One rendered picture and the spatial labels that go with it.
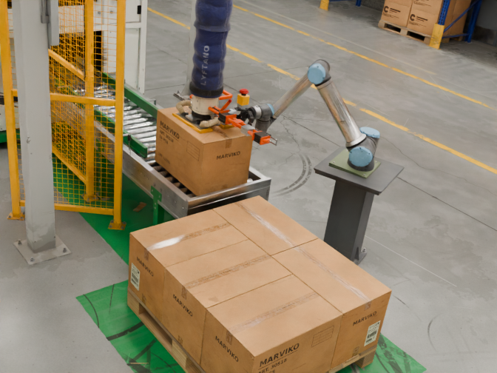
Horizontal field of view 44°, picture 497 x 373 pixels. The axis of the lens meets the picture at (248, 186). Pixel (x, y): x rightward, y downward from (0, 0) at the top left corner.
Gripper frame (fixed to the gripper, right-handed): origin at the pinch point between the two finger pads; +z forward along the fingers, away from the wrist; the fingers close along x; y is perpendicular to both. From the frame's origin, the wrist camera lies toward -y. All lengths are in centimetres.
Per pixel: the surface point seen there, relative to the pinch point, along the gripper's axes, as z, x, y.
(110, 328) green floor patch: 99, -108, -34
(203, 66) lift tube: 9.0, 28.4, 21.3
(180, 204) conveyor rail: 35, -55, -3
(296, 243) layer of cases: -3, -52, -76
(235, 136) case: -5.0, -12.7, -2.2
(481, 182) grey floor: -307, -105, -25
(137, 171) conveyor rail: 35, -57, 54
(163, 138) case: 19, -31, 47
